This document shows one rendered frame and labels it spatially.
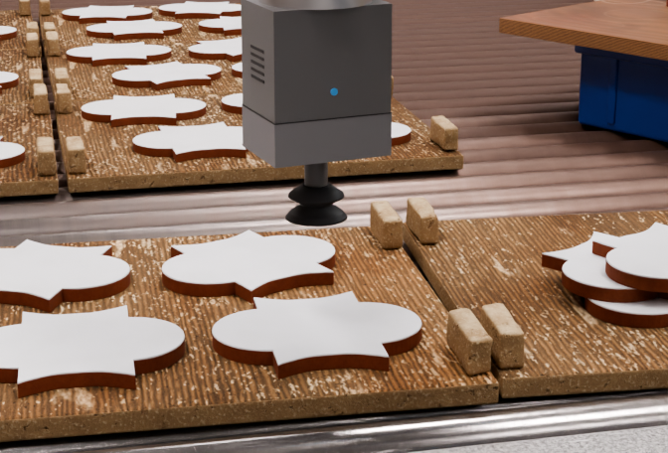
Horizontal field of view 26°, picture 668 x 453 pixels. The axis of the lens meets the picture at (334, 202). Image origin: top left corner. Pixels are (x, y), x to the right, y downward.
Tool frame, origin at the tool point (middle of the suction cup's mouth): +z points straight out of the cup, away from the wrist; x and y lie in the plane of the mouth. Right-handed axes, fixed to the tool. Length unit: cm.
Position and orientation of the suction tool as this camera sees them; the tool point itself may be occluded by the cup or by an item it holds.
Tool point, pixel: (316, 217)
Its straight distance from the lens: 100.2
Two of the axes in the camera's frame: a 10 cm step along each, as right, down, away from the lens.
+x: 3.9, 2.7, -8.8
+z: 0.0, 9.6, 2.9
